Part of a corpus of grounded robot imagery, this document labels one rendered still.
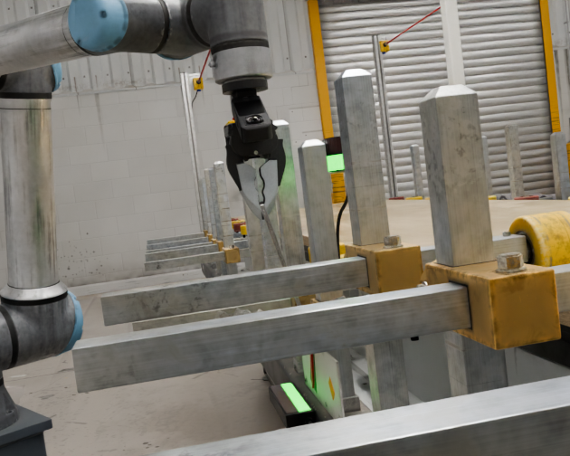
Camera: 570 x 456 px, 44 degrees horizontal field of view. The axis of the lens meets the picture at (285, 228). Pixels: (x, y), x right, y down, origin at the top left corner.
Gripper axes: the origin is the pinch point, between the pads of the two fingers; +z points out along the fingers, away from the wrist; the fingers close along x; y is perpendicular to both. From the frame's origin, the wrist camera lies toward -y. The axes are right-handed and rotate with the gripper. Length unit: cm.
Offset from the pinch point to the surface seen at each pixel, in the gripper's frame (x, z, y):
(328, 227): -8.6, 3.4, -6.0
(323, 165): -8.9, -5.8, -6.0
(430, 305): -2, 6, -60
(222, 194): -8, -3, 144
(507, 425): 5, 5, -85
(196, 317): 11.5, 17.2, 15.3
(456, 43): -105, -49, 151
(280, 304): -3.3, 17.2, 15.3
